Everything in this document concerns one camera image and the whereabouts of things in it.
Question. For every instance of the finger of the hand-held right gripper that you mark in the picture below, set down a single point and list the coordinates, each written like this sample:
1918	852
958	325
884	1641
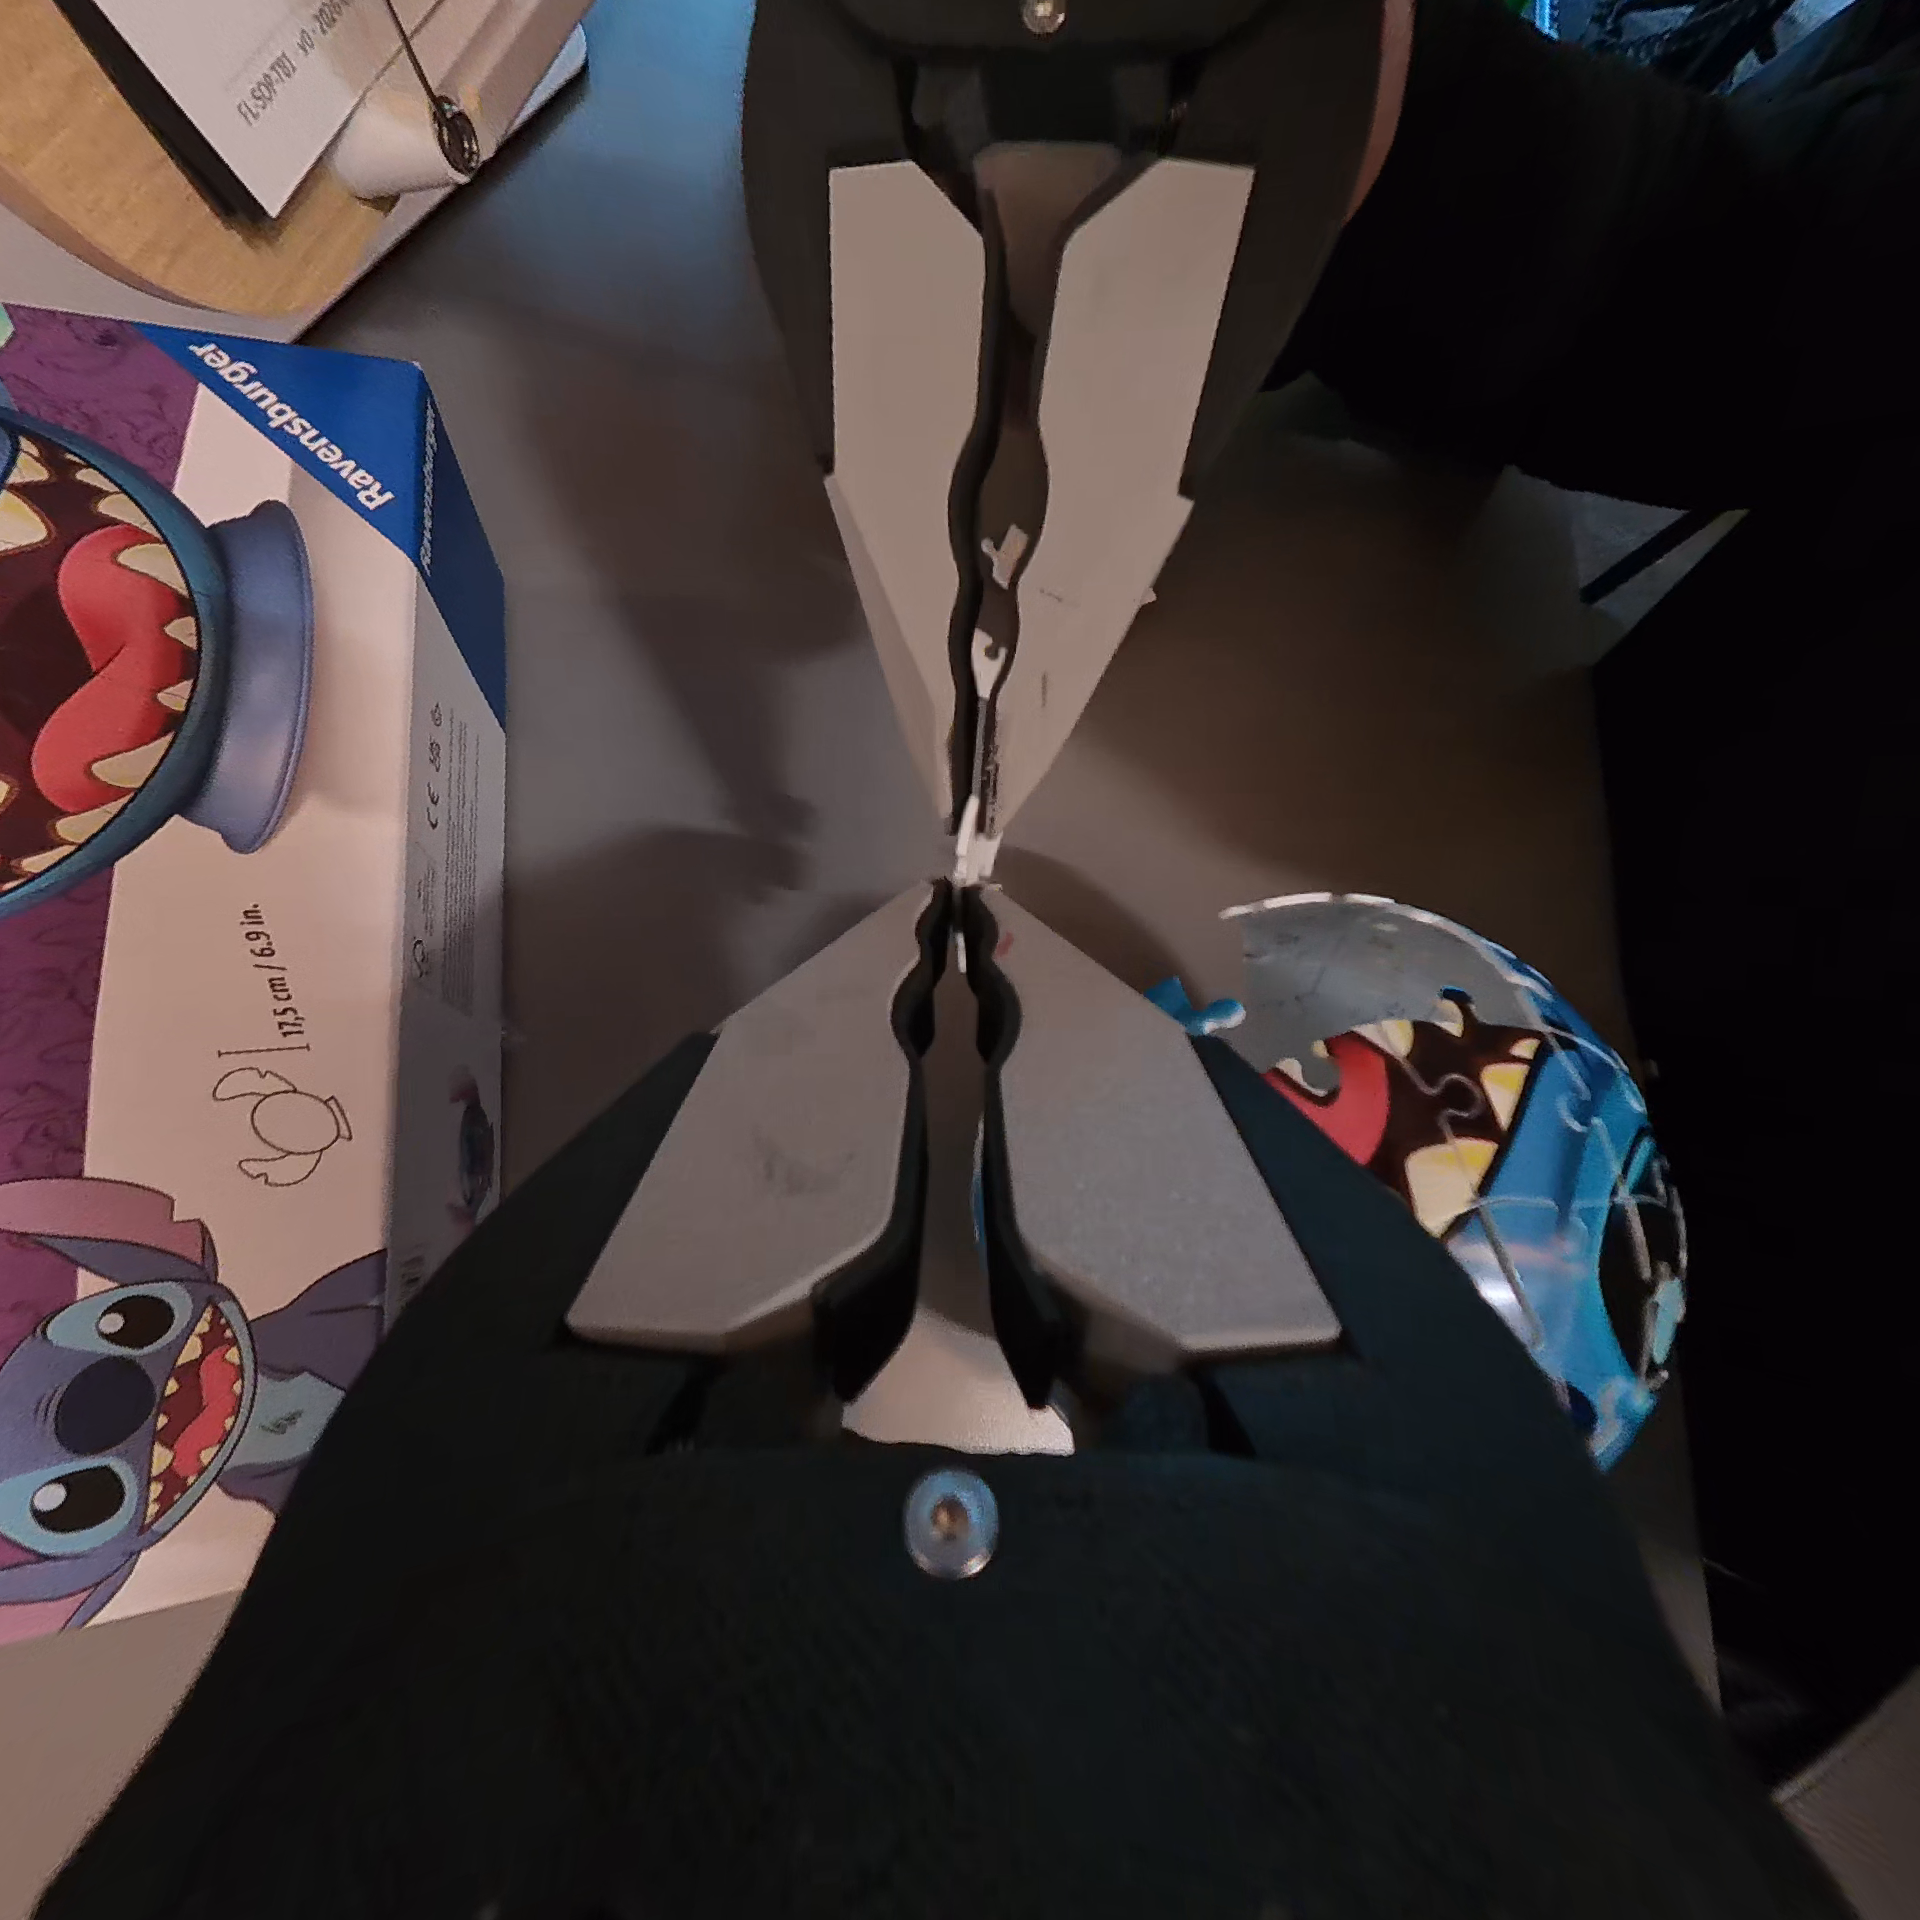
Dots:
902	375
1141	375

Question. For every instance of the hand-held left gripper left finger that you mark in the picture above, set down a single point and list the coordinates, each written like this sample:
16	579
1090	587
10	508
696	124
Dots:
751	1185

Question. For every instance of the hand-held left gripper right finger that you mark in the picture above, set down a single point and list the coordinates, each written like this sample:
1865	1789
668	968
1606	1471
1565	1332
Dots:
1172	1200

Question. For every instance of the blue puzzle ball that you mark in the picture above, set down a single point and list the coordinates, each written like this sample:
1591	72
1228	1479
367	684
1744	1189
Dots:
1501	1140

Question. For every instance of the white puzzle piece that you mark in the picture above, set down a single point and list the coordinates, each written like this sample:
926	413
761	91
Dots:
973	848

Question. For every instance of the printed puzzle box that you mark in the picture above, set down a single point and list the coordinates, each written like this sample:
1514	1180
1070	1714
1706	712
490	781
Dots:
224	900

